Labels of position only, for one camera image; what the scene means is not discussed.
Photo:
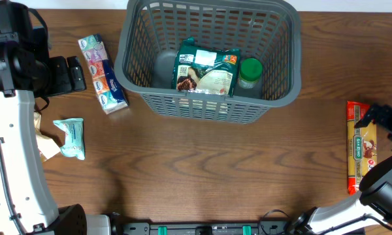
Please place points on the green coffee bean bag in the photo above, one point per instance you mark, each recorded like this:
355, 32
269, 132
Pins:
200, 70

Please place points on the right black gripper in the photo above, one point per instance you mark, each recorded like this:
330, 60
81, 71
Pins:
382, 115

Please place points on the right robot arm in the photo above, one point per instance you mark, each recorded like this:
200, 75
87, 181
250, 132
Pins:
369, 180

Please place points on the Kleenex tissue multipack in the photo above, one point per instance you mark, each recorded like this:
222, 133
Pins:
108, 89

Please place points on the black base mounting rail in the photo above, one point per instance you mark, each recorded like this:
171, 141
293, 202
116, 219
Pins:
272, 226

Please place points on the San Remo spaghetti packet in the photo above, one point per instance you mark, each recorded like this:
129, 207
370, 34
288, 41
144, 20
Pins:
361, 145

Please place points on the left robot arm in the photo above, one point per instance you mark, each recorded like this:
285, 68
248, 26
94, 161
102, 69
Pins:
27, 72

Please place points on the teal wet wipes pack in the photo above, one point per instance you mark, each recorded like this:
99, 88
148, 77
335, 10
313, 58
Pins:
74, 131

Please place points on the green lid glass jar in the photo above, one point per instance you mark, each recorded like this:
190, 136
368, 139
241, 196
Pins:
249, 73

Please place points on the beige crumpled snack bag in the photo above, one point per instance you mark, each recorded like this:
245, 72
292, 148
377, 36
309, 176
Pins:
46, 145

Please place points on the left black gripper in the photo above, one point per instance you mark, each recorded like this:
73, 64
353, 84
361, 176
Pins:
59, 76

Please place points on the grey plastic basket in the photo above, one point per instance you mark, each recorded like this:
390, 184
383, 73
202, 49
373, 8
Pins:
153, 31

